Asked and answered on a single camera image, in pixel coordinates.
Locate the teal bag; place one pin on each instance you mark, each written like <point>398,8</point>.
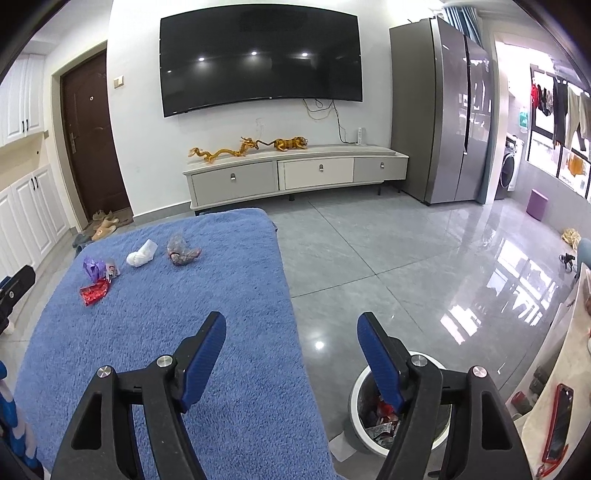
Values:
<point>523,119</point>

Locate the golden dragon figurine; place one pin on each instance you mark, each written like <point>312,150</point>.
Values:
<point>221,152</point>

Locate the grey refrigerator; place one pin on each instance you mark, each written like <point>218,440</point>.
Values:
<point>438,115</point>

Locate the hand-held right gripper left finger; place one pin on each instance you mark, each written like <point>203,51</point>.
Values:
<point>203,360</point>

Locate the phone in red case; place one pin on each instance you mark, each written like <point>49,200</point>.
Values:
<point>558,422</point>

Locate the white round trash bin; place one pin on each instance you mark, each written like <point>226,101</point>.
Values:
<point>358,406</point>

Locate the black wall television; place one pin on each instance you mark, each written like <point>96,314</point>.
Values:
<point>258,60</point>

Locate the blue fluffy blanket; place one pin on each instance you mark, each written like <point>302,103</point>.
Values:
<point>184,286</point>

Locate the white washing machine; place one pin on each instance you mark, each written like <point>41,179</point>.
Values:
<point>512,161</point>

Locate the white printed wrapper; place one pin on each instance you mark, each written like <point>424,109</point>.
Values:
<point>381,434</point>

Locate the translucent white wrapper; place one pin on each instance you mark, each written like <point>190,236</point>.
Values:
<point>141,254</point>

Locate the grey slippers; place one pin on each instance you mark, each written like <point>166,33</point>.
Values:
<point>82,240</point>

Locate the blue curtain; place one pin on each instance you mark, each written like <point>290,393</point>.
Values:
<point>466,21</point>

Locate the golden tiger figurine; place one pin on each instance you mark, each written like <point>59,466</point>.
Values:
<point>291,144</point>

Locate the grey wrapper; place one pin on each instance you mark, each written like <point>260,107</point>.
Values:
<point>182,253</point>

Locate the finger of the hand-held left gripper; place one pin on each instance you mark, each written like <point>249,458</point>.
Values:
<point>18,281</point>

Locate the grey white television cabinet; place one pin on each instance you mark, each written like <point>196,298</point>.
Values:
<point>240,180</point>

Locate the purple stool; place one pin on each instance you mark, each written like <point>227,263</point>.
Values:
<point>537,204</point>

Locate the beige slippers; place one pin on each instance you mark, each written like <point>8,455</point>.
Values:
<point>104,228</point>

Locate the teal chair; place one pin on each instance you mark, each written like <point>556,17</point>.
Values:
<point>584,258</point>

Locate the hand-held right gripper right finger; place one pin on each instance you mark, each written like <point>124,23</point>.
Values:
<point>378,360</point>

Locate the yellowish cloth bundle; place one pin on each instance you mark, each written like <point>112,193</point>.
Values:
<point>571,237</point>

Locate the purple wrapper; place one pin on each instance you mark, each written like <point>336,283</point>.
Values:
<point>92,268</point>

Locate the orange hanging garment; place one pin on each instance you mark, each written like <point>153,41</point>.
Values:
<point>577,165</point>

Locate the white shoe cabinet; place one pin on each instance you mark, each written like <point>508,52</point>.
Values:
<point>27,207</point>

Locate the dark brown door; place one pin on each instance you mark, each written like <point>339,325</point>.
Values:
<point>92,147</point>

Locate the red foil wrapper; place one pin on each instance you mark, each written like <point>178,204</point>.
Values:
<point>94,293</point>

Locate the row of hanging clothes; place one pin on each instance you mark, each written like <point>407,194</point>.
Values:
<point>558,110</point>

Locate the wall light switch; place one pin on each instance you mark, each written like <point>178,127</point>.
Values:
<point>118,81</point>

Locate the brown shoes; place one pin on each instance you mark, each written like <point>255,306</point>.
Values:
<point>104,214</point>

